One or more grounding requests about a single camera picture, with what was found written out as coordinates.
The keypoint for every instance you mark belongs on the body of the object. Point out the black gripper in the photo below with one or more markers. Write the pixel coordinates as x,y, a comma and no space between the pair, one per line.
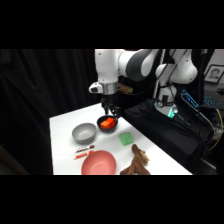
109,101

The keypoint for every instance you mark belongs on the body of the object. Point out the green triangle beanbag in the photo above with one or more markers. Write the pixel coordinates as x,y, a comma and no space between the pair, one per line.
126,138

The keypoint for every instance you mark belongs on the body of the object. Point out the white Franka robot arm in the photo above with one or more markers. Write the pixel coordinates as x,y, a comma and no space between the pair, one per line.
106,65

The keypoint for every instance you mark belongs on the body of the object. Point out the small black bowl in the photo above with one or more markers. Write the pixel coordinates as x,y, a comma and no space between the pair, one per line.
107,129

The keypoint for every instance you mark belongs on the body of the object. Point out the grey bowl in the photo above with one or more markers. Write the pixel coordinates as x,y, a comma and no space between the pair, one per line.
84,132

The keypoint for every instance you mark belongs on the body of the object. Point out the pink bowl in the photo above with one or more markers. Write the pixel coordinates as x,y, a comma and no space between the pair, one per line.
98,163

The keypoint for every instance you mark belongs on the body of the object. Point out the orange cube block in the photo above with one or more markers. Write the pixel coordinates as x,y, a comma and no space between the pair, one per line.
111,120
105,125

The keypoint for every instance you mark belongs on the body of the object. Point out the brown whiteboard marker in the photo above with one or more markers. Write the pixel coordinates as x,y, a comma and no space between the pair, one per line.
84,148

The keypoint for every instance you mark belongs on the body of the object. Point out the red whiteboard marker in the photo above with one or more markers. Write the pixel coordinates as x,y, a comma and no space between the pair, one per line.
83,154

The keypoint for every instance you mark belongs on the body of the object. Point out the brown plush toy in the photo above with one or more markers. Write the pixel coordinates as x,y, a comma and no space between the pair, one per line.
137,161

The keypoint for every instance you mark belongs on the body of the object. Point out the small green light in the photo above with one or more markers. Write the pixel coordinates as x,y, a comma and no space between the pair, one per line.
171,113

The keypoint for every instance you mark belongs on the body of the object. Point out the black curtain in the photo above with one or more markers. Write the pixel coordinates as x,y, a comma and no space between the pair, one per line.
40,93

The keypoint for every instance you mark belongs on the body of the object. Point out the blue-lit device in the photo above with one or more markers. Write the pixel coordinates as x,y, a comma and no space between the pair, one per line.
189,98

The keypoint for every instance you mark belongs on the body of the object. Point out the framed picture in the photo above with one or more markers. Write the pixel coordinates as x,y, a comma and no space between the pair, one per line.
214,74

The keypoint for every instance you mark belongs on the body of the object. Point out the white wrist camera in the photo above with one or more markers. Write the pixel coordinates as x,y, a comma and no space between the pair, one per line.
95,88

